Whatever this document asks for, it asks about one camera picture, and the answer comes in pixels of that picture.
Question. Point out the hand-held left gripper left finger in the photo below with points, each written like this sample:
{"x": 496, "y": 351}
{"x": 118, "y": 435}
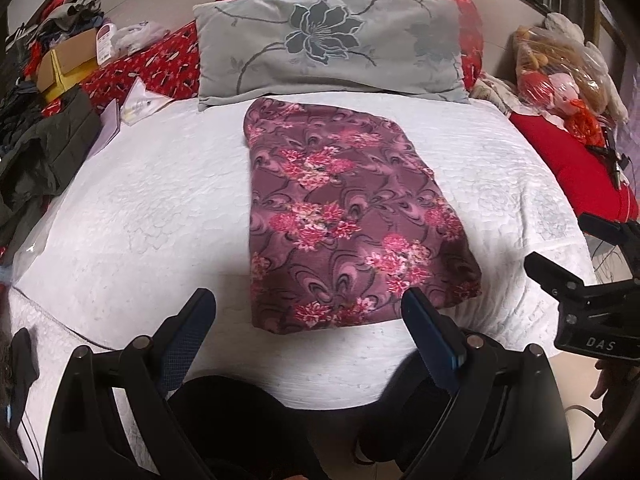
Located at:
{"x": 182, "y": 340}

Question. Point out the white plastic bag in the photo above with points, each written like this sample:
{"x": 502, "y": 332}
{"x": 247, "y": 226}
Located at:
{"x": 130, "y": 37}

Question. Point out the white textured bedspread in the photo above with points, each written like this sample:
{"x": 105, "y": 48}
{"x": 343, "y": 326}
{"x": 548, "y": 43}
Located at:
{"x": 150, "y": 210}

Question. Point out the red floral quilt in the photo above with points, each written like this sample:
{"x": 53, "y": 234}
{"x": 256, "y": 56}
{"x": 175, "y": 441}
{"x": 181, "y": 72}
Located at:
{"x": 170, "y": 60}

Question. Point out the pile of mixed clothes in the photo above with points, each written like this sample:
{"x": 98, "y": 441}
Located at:
{"x": 65, "y": 10}

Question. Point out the brown cardboard box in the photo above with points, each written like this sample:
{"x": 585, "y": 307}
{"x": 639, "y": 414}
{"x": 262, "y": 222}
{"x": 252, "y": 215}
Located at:
{"x": 70, "y": 52}

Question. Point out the grey flower-embroidered pillow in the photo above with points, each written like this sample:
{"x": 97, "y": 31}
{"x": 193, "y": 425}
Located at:
{"x": 330, "y": 60}

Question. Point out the yellow box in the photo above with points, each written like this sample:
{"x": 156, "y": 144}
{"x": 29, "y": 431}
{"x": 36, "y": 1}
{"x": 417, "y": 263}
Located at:
{"x": 65, "y": 82}

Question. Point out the purple floral garment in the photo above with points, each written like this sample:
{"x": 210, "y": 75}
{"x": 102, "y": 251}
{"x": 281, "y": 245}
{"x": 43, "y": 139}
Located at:
{"x": 350, "y": 210}

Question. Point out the plastic bag of plush toys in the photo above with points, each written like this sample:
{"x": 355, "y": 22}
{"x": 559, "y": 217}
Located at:
{"x": 565, "y": 75}

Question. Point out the dark green jacket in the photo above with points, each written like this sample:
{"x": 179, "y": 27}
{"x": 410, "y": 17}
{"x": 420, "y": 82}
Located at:
{"x": 45, "y": 150}

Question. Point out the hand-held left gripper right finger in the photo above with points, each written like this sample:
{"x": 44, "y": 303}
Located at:
{"x": 432, "y": 340}

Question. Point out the white paper sheets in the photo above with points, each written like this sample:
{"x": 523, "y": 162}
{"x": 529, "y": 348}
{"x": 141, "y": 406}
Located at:
{"x": 135, "y": 105}

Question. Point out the small black cloth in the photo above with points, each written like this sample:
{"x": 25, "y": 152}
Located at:
{"x": 24, "y": 365}

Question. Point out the red cushion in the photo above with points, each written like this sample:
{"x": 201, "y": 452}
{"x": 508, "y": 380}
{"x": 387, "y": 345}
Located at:
{"x": 565, "y": 170}

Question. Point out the person's right hand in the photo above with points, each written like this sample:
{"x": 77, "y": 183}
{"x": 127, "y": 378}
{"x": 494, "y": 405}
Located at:
{"x": 607, "y": 382}

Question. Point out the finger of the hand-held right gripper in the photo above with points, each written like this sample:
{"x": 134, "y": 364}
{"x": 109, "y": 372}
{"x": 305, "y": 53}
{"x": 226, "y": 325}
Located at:
{"x": 605, "y": 230}
{"x": 555, "y": 275}

